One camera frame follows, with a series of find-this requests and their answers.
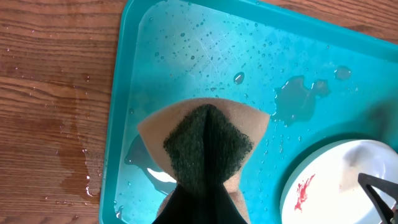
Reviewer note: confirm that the green scrubbing sponge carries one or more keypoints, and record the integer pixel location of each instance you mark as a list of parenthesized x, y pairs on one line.
[(204, 142)]

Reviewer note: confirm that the light blue plate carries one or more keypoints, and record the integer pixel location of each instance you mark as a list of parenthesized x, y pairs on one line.
[(324, 187)]

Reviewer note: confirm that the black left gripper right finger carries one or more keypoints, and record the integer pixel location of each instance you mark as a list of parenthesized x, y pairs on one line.
[(220, 208)]

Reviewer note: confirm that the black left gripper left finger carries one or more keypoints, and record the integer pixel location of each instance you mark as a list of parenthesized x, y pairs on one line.
[(180, 207)]

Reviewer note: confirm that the blue plastic tray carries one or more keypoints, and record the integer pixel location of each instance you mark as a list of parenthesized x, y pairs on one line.
[(169, 51)]

